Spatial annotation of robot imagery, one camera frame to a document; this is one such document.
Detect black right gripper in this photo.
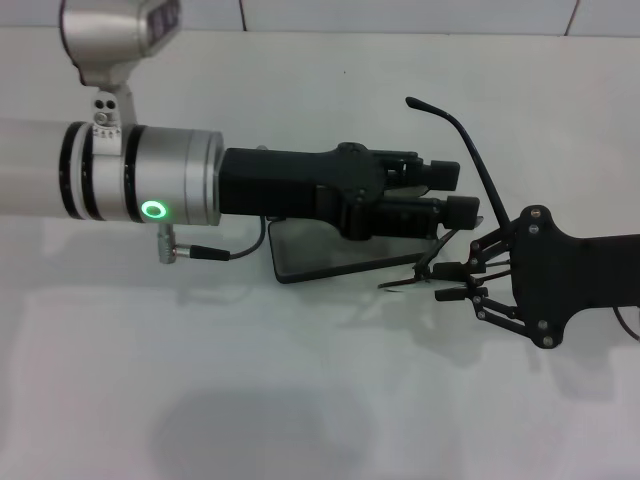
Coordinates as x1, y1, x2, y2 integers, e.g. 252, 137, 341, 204
431, 204, 640, 350

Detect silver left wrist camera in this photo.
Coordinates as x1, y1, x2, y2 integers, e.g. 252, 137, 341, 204
59, 0, 182, 127

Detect black glasses case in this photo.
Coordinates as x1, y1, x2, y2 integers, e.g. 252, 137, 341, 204
267, 214, 485, 286

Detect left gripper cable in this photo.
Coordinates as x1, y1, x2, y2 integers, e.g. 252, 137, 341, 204
157, 215, 267, 262

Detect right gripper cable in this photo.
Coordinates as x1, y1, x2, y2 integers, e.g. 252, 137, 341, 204
614, 305, 640, 344

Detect black round-lens glasses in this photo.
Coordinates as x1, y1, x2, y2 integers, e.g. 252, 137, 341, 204
378, 96, 514, 292

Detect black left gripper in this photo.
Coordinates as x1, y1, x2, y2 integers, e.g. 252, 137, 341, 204
218, 141, 387, 241

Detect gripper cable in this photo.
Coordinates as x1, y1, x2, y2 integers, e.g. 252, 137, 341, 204
614, 305, 640, 344
157, 215, 267, 262

